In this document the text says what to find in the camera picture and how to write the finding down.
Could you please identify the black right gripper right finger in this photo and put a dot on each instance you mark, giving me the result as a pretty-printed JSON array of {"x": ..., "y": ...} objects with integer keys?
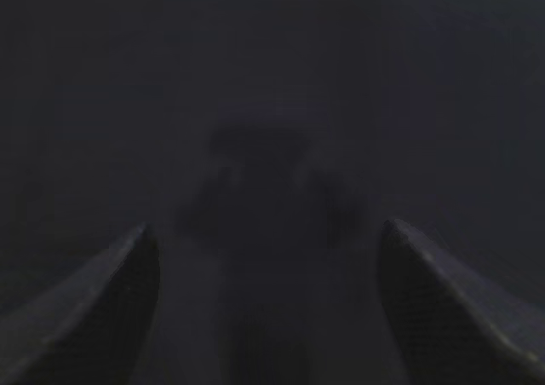
[{"x": 452, "y": 324}]

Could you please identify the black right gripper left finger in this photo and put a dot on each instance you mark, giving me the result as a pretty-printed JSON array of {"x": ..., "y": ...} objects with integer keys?
[{"x": 91, "y": 327}]

